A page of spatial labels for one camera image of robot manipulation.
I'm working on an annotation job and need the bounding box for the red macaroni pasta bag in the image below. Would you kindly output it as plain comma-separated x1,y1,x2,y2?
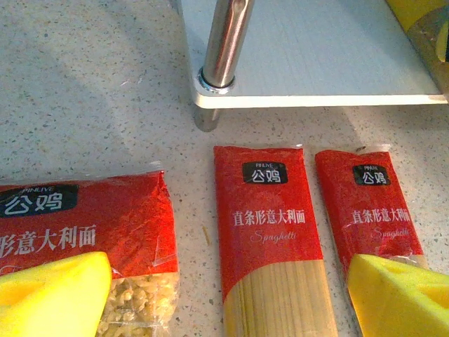
0,161,182,337

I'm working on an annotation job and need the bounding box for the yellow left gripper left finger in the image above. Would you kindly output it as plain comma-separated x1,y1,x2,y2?
0,251,113,337

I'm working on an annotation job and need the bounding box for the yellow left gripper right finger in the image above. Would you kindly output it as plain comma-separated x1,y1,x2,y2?
347,253,449,337

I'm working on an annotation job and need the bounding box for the red spaghetti bag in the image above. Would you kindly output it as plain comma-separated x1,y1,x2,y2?
213,143,340,337
314,143,427,337

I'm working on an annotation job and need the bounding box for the yellow pasta package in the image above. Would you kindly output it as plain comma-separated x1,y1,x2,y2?
384,0,449,103

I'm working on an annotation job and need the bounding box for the chrome shelf pole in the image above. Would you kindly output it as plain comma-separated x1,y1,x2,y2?
198,0,255,95

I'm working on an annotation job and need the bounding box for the white two-tier shelf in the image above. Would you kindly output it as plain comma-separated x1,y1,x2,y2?
177,0,449,133

